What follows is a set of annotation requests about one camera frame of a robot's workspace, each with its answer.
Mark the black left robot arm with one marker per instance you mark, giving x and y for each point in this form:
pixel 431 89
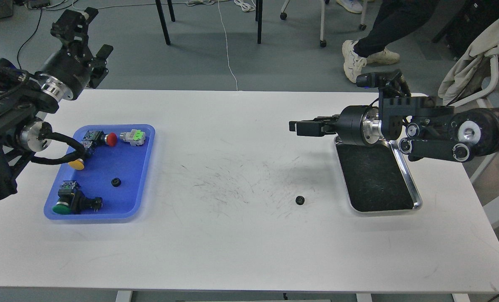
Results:
pixel 24 137

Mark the silver metal tray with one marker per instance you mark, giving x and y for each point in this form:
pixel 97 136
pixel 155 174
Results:
pixel 377 179

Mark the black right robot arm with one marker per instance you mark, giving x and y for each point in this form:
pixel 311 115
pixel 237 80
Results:
pixel 421 127

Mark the green push button switch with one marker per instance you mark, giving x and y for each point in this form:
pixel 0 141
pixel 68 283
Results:
pixel 71 199

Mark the red push button switch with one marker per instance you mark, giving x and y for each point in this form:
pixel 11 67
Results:
pixel 95 138

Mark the black chair legs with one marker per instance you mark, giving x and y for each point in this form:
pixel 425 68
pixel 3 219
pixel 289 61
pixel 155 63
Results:
pixel 203 24

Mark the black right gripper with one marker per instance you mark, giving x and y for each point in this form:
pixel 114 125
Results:
pixel 358 125

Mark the green grey connector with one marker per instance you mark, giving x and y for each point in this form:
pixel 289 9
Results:
pixel 135 137

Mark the white chair with beige cloth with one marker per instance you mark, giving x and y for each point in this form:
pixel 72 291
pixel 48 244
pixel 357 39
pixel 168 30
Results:
pixel 469 68

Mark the white rolling chair base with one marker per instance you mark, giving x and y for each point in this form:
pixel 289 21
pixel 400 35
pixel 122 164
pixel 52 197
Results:
pixel 322 42

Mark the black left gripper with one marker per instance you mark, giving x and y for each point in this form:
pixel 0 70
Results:
pixel 67 72

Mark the yellow push button switch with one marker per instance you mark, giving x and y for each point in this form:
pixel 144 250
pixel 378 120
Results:
pixel 79 164

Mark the blue plastic tray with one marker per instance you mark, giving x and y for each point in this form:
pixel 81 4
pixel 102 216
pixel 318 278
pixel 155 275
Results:
pixel 129 163

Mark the person legs with sneakers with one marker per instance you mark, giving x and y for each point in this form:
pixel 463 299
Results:
pixel 395 20

